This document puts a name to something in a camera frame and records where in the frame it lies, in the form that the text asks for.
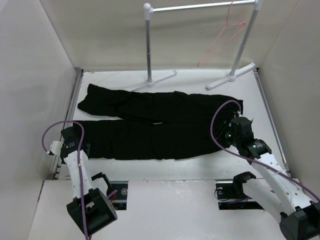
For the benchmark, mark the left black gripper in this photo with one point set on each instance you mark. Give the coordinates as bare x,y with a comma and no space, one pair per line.
87,150

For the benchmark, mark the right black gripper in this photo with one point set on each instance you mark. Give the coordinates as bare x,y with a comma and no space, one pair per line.
225,126

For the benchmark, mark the black trousers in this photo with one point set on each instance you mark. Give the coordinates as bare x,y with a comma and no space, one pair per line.
153,126

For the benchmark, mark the pink wire hanger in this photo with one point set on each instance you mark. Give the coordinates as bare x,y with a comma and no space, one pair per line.
227,34

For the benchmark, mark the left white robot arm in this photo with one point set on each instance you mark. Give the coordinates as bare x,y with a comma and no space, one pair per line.
91,208

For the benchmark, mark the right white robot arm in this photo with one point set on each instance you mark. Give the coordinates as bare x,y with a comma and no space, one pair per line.
297,215

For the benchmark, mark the white clothes rack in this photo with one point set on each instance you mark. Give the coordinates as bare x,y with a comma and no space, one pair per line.
234,73

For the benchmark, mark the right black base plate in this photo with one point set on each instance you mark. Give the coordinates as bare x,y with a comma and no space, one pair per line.
229,199

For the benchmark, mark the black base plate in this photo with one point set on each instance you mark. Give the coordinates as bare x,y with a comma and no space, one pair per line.
229,199
118,194

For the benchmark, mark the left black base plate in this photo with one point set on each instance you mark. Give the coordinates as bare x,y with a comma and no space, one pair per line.
118,194

